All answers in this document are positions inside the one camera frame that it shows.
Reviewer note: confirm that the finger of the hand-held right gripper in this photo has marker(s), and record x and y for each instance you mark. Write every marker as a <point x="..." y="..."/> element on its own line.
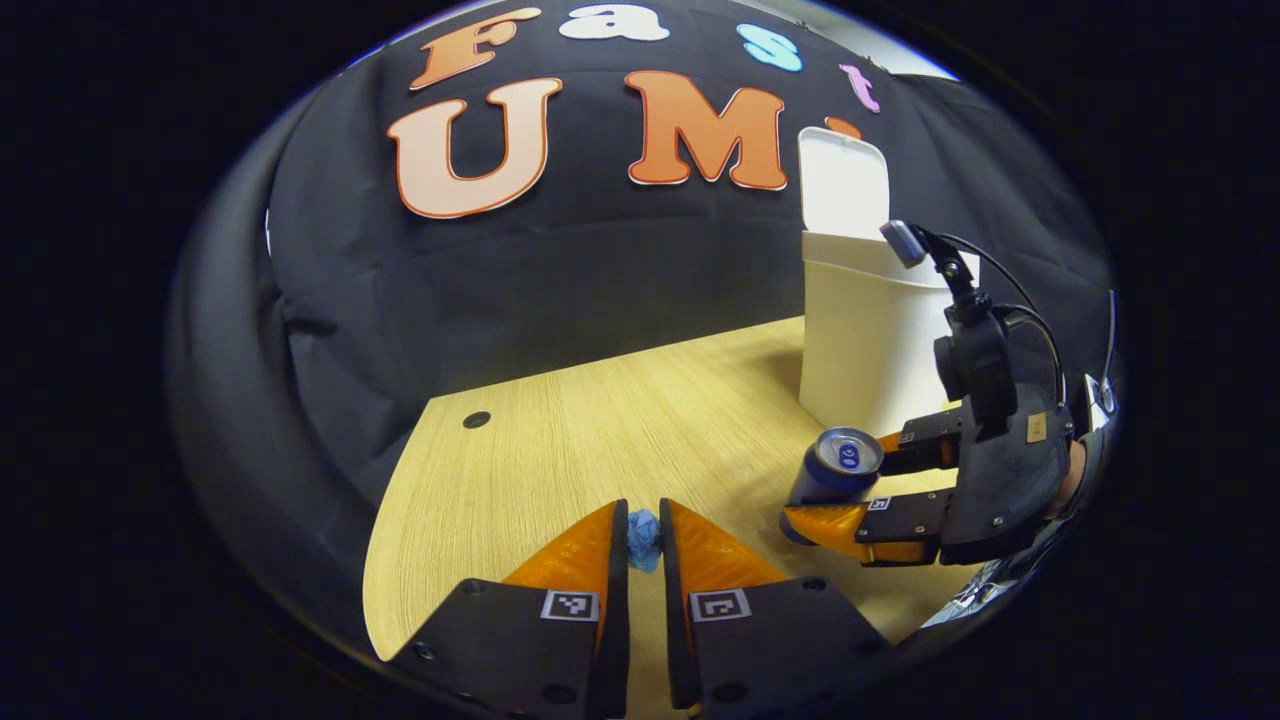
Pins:
<point x="905" y="520"/>
<point x="930" y="440"/>

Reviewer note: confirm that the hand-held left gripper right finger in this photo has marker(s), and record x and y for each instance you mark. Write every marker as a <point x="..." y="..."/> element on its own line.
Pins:
<point x="770" y="645"/>

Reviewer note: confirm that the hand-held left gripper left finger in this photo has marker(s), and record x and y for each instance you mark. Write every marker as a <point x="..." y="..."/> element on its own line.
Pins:
<point x="520" y="650"/>

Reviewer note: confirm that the blue pop can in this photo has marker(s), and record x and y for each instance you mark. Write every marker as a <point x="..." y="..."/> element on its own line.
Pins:
<point x="830" y="475"/>

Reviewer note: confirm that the white desktop garbage bin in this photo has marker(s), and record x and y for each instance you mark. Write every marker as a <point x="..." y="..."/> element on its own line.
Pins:
<point x="860" y="340"/>

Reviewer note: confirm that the blue paper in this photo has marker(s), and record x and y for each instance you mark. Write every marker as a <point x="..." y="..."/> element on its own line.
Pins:
<point x="643" y="535"/>

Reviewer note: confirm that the wooden desktop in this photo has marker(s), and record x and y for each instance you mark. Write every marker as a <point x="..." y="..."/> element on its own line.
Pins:
<point x="600" y="430"/>

